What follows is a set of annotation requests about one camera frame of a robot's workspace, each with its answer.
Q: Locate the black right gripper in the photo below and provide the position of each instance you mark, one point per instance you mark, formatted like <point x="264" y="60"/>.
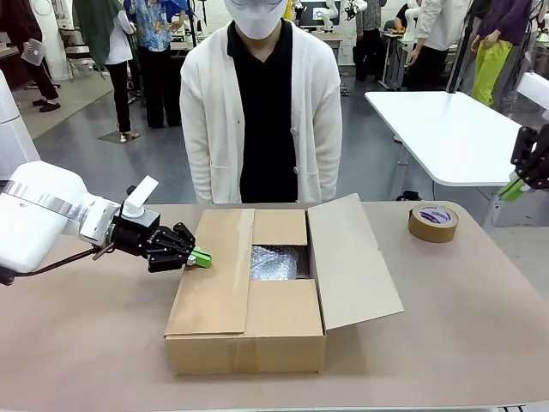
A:
<point x="541" y="171"/>

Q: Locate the person in white jacket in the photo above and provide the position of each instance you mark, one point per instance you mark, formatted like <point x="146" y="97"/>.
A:
<point x="433" y="21"/>

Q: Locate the white side table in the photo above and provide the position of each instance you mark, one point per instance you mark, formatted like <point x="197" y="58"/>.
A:
<point x="450" y="137"/>

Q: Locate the person in lime trousers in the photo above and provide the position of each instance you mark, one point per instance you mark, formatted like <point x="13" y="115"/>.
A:
<point x="493" y="64"/>

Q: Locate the person in floral shirt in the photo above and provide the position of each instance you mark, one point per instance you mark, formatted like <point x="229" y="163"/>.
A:
<point x="154" y="26"/>

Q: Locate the person in grey trousers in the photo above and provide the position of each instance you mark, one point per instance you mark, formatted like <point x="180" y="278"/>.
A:
<point x="514" y="77"/>

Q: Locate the person in dark clothes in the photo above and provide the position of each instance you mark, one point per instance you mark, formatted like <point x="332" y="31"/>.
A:
<point x="369" y="38"/>

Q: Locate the clear bubble wrap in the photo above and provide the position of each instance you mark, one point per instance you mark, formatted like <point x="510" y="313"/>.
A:
<point x="279" y="264"/>

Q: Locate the brown packing tape roll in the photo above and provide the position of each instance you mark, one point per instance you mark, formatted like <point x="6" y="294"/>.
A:
<point x="433" y="227"/>

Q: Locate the person in black clothes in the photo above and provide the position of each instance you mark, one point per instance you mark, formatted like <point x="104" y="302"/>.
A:
<point x="21" y="26"/>

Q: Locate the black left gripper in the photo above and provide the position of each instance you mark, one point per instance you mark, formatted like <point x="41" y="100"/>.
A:
<point x="139" y="240"/>

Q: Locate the brown cardboard box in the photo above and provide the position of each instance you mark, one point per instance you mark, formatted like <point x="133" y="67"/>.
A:
<point x="214" y="279"/>

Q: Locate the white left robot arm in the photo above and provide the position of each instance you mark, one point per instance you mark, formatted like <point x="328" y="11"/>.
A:
<point x="38" y="214"/>

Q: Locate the black stand pole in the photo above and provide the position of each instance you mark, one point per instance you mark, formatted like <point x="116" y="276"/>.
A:
<point x="461" y="43"/>

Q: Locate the person with green scarf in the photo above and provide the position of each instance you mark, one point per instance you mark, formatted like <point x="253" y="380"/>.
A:
<point x="98" y="26"/>

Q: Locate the person in white cardigan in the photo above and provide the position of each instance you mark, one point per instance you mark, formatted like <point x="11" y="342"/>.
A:
<point x="214" y="107"/>

